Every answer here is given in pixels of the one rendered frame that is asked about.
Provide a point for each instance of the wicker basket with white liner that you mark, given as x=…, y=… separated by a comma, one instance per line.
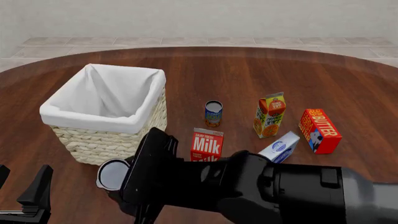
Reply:
x=93, y=137

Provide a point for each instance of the red milk carton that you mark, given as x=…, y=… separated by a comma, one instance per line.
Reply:
x=206, y=144

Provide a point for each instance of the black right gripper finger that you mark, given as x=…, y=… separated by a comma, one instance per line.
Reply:
x=120, y=202

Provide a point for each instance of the orange juice carton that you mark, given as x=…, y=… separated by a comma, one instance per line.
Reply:
x=269, y=116

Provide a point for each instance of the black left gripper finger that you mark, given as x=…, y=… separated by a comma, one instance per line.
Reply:
x=35, y=189
x=3, y=175

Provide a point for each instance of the alphabet soup can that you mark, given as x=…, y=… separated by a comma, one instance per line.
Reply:
x=213, y=114

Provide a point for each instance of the white and blue box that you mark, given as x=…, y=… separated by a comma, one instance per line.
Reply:
x=280, y=148

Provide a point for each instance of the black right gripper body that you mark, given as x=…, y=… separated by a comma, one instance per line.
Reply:
x=149, y=172

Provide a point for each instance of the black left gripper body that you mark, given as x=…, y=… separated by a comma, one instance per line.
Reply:
x=21, y=217

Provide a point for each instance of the black and grey right robot arm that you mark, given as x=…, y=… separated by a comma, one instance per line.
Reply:
x=298, y=189

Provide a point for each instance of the red butter box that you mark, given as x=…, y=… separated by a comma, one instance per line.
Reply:
x=320, y=133

